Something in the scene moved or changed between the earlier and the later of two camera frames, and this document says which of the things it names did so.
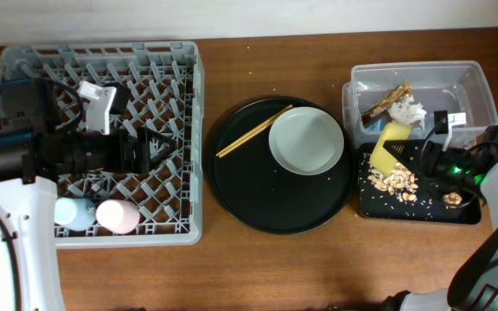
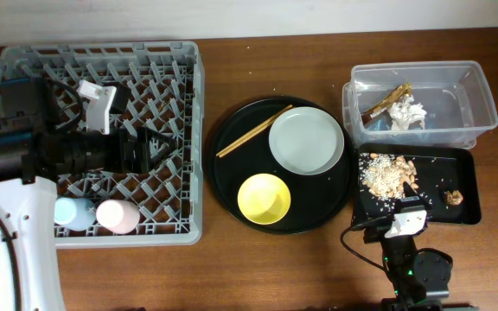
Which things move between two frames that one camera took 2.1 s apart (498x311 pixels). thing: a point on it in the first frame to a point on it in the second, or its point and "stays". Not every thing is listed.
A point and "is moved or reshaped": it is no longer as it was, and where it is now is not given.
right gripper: [416, 163] to [375, 233]
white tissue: [406, 111] stays
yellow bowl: [380, 159] to [264, 199]
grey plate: [306, 141] stays
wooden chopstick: [246, 139] stays
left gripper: [141, 142] stays
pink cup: [118, 216] stays
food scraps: [399, 181] is moved or reshaped
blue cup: [74, 213] stays
